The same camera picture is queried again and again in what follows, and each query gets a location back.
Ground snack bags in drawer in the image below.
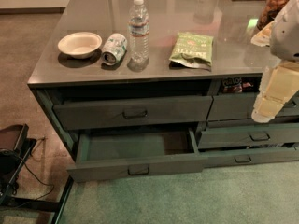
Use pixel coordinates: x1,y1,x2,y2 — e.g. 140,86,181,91
221,77,261,93

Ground green chip bag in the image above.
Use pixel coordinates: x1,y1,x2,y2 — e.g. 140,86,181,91
169,32,214,71

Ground green white soda can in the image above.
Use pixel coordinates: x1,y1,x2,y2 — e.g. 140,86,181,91
102,33,127,65

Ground clear plastic water bottle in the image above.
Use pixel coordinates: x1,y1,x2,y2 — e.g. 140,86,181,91
128,0,150,63

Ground white paper bowl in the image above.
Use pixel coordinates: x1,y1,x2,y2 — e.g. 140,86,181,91
58,32,102,59

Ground dark grey cabinet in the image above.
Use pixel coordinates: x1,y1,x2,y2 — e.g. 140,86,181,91
26,0,299,183

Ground large snack jar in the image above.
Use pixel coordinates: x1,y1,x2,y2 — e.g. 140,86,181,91
256,0,289,30

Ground black cable on floor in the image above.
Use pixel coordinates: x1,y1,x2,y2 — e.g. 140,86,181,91
19,135,56,207

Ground drawer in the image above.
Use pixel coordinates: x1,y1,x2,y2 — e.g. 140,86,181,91
67,128,206,182
53,95,212,130
198,123,299,149
207,92,299,121
200,147,299,168

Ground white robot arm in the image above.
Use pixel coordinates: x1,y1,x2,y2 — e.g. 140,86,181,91
251,0,299,123

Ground black stand on floor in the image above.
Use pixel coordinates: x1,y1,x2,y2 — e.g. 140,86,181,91
0,124,74,224

